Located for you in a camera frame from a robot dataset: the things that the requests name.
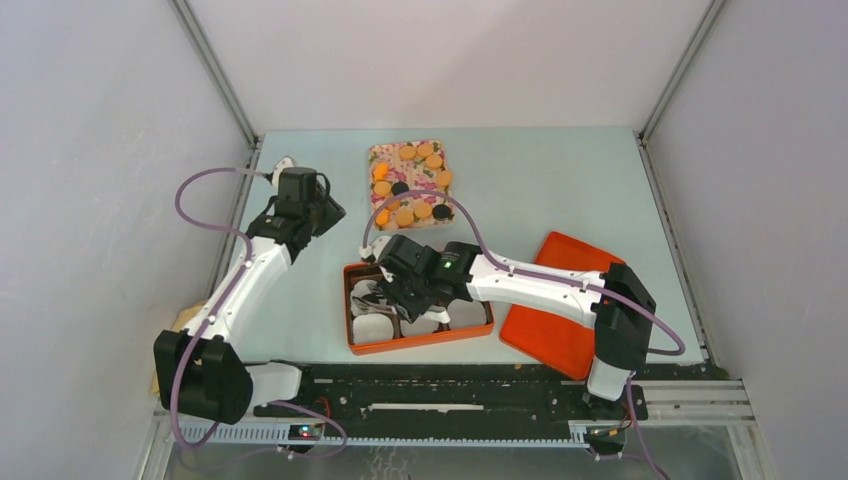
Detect orange fish cookie top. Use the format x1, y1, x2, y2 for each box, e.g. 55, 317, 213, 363
372, 162, 390, 182

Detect orange tin box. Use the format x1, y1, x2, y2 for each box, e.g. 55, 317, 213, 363
343, 263, 494, 355

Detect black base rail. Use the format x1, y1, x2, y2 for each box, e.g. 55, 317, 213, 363
253, 360, 649, 440

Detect white paper cup front-left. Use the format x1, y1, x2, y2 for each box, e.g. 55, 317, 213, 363
351, 313, 395, 345

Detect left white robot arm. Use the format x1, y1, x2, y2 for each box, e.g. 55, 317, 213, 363
153, 158, 346, 425

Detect orange tin lid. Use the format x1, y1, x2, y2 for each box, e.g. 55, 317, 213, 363
499, 232, 622, 380

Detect tan cloth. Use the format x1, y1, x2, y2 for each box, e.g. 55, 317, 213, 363
150, 301, 204, 396

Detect black cookie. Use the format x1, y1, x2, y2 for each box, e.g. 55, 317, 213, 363
432, 204, 453, 221
391, 181, 409, 196

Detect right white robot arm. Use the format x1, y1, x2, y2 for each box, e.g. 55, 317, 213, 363
359, 234, 656, 418

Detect white paper cup front-right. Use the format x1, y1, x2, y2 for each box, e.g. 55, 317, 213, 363
447, 299, 489, 330

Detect white paper cup front-middle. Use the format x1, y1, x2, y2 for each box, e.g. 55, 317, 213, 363
399, 319, 441, 338

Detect metal tongs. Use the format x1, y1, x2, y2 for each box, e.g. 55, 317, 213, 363
349, 279, 451, 324

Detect white paper cup back-left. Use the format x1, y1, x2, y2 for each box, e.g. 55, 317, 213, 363
349, 279, 393, 317

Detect floral tray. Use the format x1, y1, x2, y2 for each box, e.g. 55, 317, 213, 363
367, 139, 455, 232

